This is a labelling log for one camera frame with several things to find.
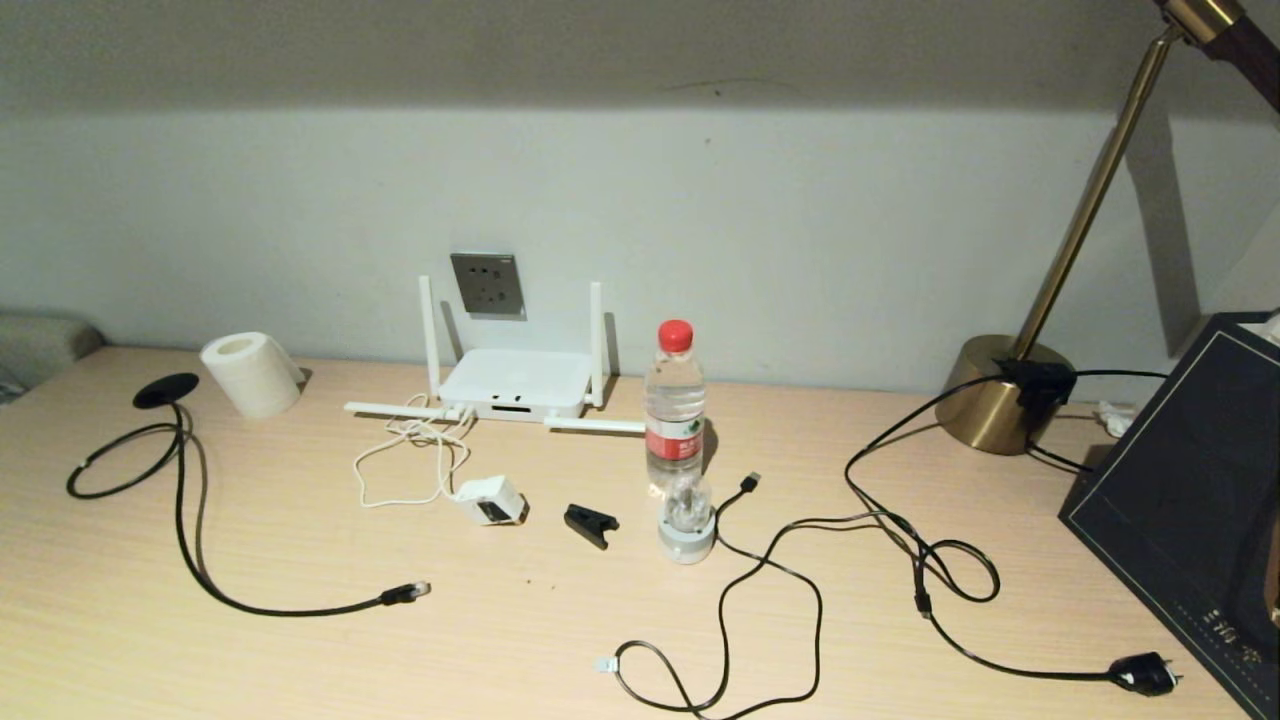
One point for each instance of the white power adapter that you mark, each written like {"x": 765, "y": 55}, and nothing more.
{"x": 488, "y": 498}

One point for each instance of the white toilet paper roll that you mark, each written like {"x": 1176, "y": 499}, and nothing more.
{"x": 250, "y": 375}

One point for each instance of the small black clip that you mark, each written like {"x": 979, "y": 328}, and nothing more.
{"x": 588, "y": 524}

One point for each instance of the dark gift bag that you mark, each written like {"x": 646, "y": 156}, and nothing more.
{"x": 1180, "y": 480}

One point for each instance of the black box on lamp base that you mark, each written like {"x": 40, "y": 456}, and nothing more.
{"x": 1040, "y": 385}

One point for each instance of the grey wall socket plate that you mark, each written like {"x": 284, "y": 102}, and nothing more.
{"x": 487, "y": 283}

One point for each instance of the small glass dome white base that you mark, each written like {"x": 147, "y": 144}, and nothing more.
{"x": 687, "y": 535}

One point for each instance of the brass desk lamp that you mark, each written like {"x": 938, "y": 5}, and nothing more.
{"x": 990, "y": 400}

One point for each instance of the white router with antennas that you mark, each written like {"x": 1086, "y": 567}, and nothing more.
{"x": 515, "y": 380}

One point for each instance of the water bottle red cap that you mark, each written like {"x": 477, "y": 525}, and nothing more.
{"x": 675, "y": 420}

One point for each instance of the small white crumpled object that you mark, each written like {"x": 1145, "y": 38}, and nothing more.
{"x": 1115, "y": 418}

